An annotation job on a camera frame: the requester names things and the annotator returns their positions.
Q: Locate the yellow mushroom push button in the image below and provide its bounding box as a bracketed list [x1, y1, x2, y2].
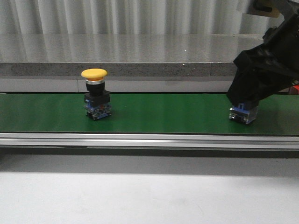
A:
[81, 68, 112, 120]

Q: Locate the red object at right edge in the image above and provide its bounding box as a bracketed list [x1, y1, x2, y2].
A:
[288, 85, 299, 95]

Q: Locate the black covered gripper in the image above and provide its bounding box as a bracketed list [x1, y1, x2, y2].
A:
[227, 9, 299, 105]

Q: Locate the robot arm with tan bracket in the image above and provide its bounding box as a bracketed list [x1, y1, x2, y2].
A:
[227, 0, 299, 106]

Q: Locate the green conveyor belt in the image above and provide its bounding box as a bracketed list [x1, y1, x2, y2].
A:
[0, 93, 299, 135]

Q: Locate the push button switch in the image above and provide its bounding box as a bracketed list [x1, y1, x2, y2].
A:
[229, 104, 258, 125]

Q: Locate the grey pleated curtain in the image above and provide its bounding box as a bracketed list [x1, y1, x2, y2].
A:
[0, 0, 283, 35]

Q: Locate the grey stone counter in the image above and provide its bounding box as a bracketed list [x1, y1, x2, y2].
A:
[0, 34, 263, 92]

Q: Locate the aluminium conveyor side rail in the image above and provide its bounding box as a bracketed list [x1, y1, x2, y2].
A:
[0, 133, 299, 150]

